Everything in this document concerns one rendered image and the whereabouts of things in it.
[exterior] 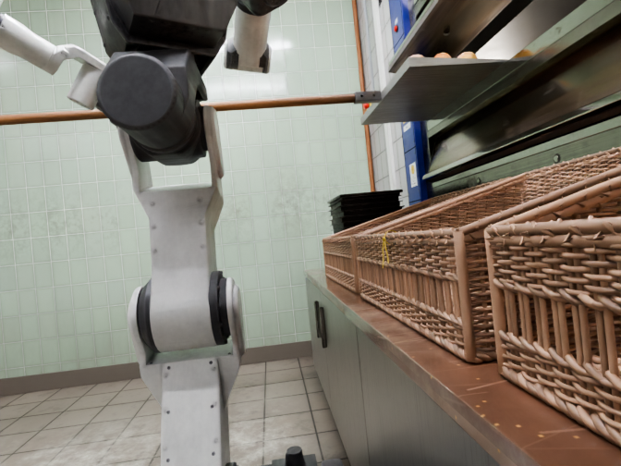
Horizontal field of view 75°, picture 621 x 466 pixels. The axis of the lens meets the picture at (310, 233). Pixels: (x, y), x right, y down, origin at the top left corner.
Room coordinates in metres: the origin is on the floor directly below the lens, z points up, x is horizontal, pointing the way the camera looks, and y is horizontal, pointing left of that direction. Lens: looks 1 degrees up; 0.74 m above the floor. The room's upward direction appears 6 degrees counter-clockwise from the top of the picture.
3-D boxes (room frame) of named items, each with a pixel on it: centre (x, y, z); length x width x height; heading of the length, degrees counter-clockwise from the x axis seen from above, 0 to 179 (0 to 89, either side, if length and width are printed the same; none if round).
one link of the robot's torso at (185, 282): (0.78, 0.25, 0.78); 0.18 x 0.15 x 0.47; 95
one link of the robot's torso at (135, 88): (0.71, 0.24, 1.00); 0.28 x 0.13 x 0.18; 5
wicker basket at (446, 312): (0.75, -0.37, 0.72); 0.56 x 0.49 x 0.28; 6
